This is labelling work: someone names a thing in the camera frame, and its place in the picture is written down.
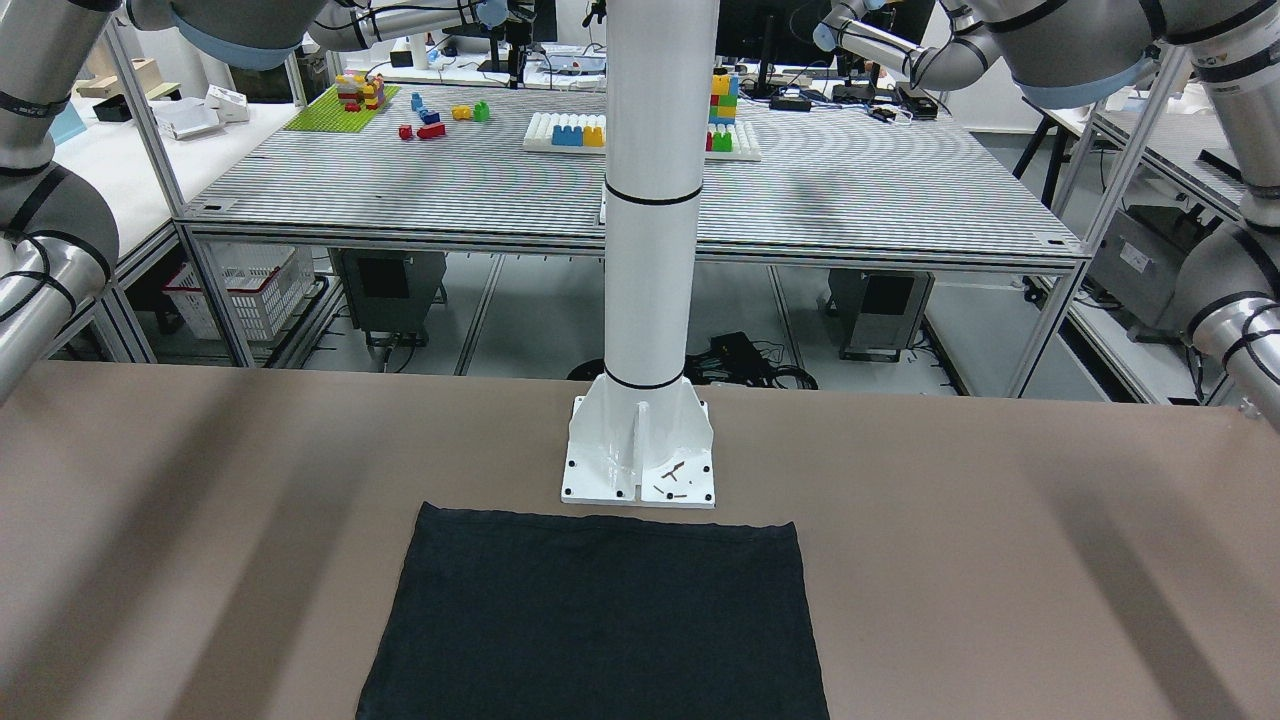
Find striped workbench table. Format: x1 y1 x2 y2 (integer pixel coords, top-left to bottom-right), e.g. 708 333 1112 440
179 86 1096 397

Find black printed t-shirt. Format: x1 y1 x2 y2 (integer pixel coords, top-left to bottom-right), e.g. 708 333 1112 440
355 503 829 719

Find green lego baseplate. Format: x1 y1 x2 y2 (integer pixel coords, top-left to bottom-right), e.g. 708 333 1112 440
282 85 401 133

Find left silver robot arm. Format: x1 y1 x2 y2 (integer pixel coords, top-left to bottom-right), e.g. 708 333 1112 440
812 1 1279 424

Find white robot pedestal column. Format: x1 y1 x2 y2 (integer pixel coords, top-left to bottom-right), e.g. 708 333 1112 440
561 1 719 509

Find white block tray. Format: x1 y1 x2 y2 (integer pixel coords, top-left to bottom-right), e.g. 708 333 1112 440
522 111 763 161

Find white plastic crate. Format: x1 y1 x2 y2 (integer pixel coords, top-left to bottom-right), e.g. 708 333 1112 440
163 243 315 342

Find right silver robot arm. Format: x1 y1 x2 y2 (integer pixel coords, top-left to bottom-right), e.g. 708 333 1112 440
1 1 323 396

